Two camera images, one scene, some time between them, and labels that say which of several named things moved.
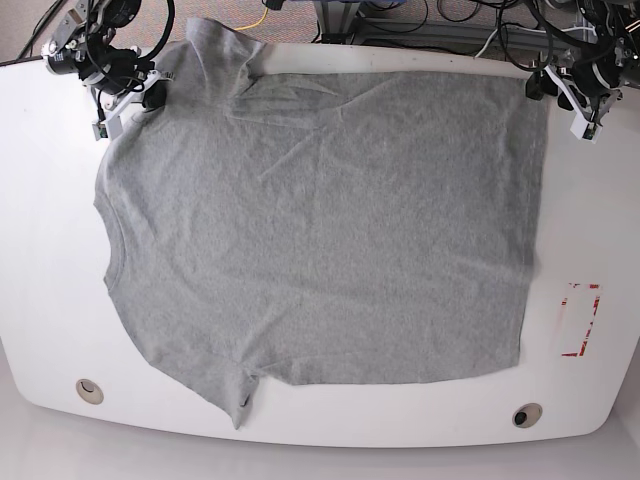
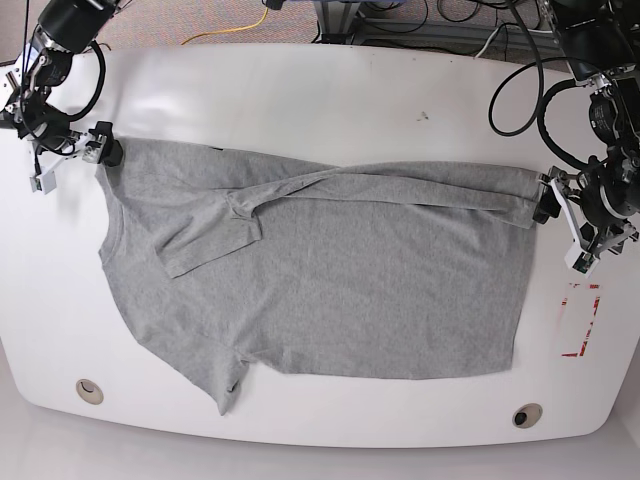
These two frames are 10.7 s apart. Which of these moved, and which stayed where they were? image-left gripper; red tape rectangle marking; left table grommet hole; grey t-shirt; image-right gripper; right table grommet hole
Moved: image-right gripper; grey t-shirt; image-left gripper
Stayed: red tape rectangle marking; left table grommet hole; right table grommet hole
